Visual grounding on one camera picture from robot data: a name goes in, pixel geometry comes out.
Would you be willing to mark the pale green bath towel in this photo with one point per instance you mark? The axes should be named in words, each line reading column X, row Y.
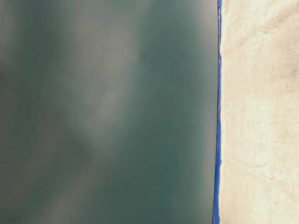
column 259, row 180

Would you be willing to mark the blue table cloth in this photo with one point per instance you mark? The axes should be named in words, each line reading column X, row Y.
column 217, row 173

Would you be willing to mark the grey-green blurred panel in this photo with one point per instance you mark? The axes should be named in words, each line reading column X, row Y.
column 107, row 111

